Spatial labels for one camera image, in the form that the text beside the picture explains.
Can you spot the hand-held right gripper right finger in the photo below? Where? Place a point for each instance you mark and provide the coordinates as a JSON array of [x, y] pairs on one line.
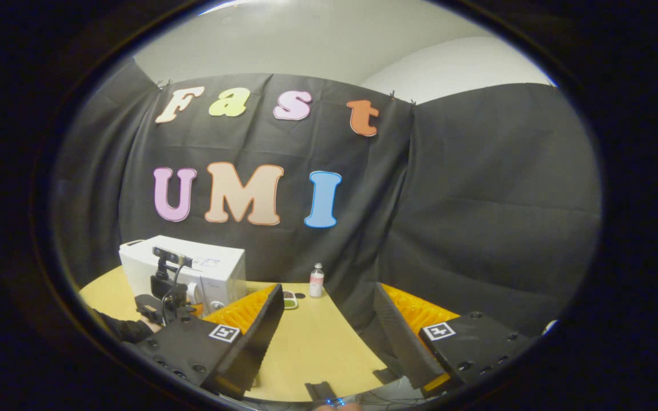
[[400, 337]]

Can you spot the white microwave oven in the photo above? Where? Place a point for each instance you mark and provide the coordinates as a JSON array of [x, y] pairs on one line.
[[220, 274]]

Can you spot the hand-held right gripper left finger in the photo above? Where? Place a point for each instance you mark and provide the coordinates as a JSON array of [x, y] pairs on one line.
[[255, 348]]

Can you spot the small pink label bottle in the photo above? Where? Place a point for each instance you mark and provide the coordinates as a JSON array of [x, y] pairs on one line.
[[317, 282]]

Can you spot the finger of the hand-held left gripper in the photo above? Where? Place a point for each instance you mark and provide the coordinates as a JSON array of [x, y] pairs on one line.
[[196, 309]]

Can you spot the black backdrop cloth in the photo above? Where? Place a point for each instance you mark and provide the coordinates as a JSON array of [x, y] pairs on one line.
[[477, 200]]

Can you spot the white divided dish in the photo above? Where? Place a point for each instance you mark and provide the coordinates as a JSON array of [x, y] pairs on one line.
[[290, 301]]

